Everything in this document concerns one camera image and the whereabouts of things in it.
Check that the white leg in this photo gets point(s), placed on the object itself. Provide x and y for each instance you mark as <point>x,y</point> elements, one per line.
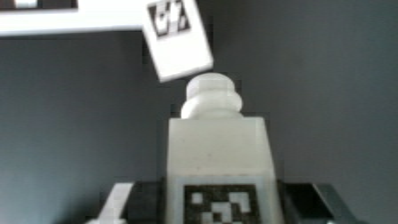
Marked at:
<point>221,173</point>
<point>177,38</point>

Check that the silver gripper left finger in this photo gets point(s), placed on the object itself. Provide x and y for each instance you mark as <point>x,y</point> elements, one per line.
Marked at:
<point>111,213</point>

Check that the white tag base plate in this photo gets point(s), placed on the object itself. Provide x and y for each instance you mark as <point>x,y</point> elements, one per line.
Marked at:
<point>33,17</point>

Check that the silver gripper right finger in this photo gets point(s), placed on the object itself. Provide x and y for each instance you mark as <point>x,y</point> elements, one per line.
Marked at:
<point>344,216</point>

